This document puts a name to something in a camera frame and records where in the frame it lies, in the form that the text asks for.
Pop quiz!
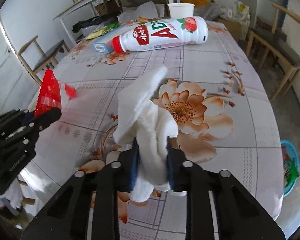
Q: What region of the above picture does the wooden chair dark cushion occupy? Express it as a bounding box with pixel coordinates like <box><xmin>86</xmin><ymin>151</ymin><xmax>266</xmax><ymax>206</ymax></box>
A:
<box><xmin>246</xmin><ymin>2</ymin><xmax>300</xmax><ymax>101</ymax></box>

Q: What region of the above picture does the blue plastic trash basket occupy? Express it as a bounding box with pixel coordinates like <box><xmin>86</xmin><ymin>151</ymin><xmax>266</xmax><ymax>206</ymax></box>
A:
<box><xmin>281</xmin><ymin>140</ymin><xmax>299</xmax><ymax>197</ymax></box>

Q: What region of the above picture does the white cotton glove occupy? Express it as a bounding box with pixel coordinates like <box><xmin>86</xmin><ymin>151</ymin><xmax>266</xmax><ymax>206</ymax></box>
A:
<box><xmin>114</xmin><ymin>66</ymin><xmax>186</xmax><ymax>203</ymax></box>

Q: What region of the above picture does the blue tissue box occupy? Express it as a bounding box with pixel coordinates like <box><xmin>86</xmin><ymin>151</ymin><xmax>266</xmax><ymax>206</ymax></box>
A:
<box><xmin>91</xmin><ymin>24</ymin><xmax>134</xmax><ymax>53</ymax></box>

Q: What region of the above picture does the white gloved hand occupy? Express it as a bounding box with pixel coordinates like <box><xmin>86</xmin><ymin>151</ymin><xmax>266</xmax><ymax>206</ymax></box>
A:
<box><xmin>0</xmin><ymin>179</ymin><xmax>23</xmax><ymax>209</ymax></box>

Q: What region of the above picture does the wooden chair black seat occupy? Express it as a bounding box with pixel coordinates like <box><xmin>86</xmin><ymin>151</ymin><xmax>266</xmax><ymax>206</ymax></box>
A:
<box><xmin>17</xmin><ymin>35</ymin><xmax>70</xmax><ymax>86</ymax></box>

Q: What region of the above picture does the orange snack packet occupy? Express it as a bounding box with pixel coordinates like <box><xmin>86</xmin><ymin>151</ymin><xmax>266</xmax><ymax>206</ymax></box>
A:
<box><xmin>129</xmin><ymin>17</ymin><xmax>149</xmax><ymax>24</ymax></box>

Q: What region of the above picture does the white paper cup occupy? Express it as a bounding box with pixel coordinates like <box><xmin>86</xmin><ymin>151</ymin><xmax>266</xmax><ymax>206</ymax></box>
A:
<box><xmin>168</xmin><ymin>3</ymin><xmax>194</xmax><ymax>18</ymax></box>

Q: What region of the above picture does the white strawberry drink bottle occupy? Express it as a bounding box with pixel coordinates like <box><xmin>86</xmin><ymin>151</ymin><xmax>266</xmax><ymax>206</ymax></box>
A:
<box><xmin>112</xmin><ymin>16</ymin><xmax>208</xmax><ymax>53</ymax></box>

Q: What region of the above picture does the cardboard box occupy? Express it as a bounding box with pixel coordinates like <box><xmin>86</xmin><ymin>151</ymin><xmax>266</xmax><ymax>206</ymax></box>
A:
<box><xmin>217</xmin><ymin>18</ymin><xmax>242</xmax><ymax>42</ymax></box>

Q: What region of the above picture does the black cloth on floor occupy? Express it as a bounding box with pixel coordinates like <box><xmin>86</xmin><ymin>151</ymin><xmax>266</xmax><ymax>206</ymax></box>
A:
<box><xmin>72</xmin><ymin>13</ymin><xmax>118</xmax><ymax>33</ymax></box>

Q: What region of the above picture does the green yellow sachet packet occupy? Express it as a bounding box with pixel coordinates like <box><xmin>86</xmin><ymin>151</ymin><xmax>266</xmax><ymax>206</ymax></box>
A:
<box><xmin>85</xmin><ymin>23</ymin><xmax>121</xmax><ymax>40</ymax></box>

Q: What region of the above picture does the red plastic wrapper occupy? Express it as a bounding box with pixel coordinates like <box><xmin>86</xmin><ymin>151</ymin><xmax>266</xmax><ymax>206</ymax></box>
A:
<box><xmin>34</xmin><ymin>69</ymin><xmax>77</xmax><ymax>117</ymax></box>

